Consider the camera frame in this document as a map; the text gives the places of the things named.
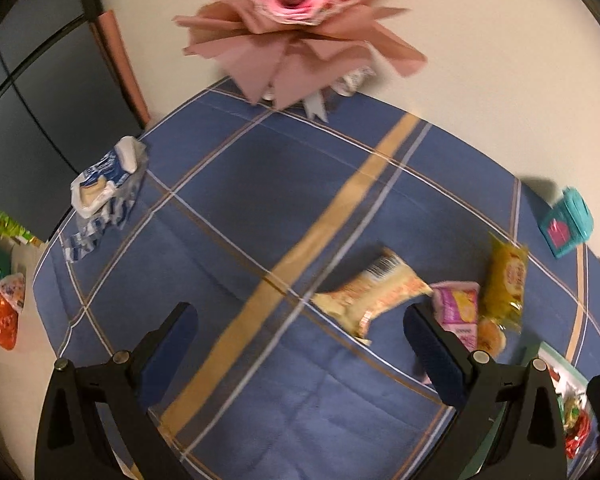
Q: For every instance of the purple snack packet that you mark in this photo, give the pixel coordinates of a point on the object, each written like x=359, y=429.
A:
x=456, y=310

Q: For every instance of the yellow soft bread packet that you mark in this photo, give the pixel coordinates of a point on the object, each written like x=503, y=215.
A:
x=503, y=292

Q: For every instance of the beige barcode snack packet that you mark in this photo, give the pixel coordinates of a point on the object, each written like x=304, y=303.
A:
x=382, y=286

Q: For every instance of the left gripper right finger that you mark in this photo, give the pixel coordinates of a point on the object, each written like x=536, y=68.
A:
x=508, y=411

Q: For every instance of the orange plastic bag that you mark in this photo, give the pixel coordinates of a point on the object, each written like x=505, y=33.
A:
x=12, y=291

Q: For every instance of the blue white tissue pack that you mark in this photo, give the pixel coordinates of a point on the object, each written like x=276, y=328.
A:
x=103, y=195

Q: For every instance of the teal rimmed white tray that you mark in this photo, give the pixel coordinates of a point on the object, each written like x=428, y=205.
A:
x=567, y=380

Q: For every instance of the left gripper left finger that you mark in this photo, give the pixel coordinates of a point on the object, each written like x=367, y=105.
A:
x=72, y=443

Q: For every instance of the pink flower bouquet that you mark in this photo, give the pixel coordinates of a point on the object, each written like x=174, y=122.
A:
x=292, y=51

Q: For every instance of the teal toy house box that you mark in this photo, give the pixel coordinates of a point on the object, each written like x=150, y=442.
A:
x=568, y=224

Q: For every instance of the round yellow pastry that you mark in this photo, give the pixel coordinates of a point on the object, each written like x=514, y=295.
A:
x=490, y=337

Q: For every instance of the blue plaid tablecloth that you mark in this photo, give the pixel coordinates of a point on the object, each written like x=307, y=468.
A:
x=245, y=213

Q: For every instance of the red flower snack packet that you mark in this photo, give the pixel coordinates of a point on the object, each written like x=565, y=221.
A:
x=577, y=424

